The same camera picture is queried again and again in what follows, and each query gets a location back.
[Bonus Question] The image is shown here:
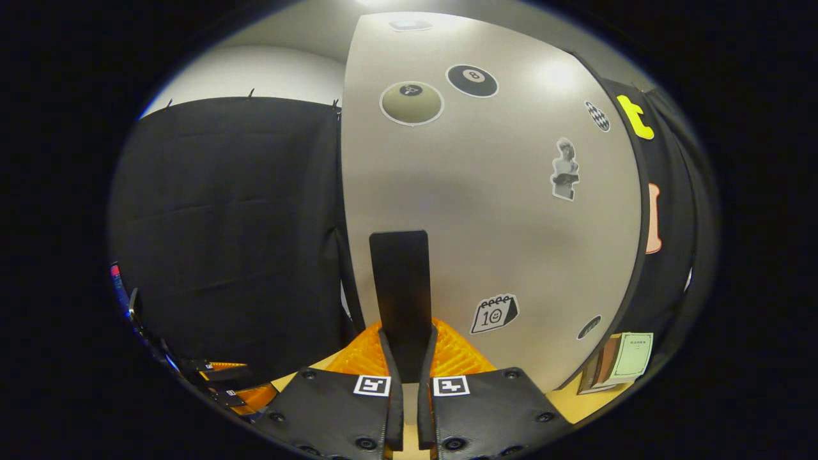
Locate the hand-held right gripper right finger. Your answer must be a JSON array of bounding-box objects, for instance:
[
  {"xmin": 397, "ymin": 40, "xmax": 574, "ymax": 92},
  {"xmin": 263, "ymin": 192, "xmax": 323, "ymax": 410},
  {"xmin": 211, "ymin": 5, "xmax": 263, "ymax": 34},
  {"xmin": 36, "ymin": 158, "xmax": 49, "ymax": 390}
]
[{"xmin": 417, "ymin": 318, "xmax": 574, "ymax": 460}]

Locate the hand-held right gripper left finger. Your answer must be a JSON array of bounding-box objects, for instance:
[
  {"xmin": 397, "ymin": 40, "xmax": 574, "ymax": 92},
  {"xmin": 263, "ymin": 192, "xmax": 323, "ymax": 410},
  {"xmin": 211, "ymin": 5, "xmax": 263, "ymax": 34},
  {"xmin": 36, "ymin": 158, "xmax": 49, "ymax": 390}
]
[{"xmin": 252, "ymin": 321, "xmax": 405, "ymax": 460}]

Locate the black door handle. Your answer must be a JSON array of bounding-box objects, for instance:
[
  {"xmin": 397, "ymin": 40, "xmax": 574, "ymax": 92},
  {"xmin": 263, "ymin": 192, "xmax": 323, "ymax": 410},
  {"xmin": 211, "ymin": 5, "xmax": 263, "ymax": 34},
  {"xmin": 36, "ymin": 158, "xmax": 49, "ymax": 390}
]
[{"xmin": 369, "ymin": 230, "xmax": 433, "ymax": 384}]

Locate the beige cabinet door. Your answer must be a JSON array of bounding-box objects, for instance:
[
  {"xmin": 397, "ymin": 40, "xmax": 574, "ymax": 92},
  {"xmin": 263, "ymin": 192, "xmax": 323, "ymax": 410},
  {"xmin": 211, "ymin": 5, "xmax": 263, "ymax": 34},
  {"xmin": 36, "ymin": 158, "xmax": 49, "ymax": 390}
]
[{"xmin": 341, "ymin": 11, "xmax": 645, "ymax": 394}]

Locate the blue and red object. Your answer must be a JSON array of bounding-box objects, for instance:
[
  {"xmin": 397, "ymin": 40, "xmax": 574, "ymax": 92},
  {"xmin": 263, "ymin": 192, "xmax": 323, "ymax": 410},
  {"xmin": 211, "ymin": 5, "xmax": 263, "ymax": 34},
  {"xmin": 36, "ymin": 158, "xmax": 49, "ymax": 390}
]
[{"xmin": 110, "ymin": 262, "xmax": 131, "ymax": 321}]

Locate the brown book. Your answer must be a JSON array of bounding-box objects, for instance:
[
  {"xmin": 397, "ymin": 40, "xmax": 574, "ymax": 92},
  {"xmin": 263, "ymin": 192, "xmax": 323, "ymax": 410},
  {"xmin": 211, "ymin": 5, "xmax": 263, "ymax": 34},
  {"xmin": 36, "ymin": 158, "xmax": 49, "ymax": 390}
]
[{"xmin": 577, "ymin": 335, "xmax": 624, "ymax": 395}]

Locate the black backdrop cloth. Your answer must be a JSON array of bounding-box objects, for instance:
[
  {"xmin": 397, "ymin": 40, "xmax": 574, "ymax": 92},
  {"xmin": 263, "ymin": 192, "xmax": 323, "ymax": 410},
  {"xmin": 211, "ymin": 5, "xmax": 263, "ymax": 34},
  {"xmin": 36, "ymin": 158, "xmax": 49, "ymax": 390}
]
[{"xmin": 107, "ymin": 77, "xmax": 704, "ymax": 384}]

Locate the pale green book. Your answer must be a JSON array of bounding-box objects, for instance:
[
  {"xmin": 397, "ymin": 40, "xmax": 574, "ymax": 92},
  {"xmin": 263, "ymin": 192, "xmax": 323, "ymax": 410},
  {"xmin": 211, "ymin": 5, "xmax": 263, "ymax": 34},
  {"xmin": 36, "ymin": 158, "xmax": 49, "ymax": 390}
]
[{"xmin": 607, "ymin": 332, "xmax": 654, "ymax": 385}]

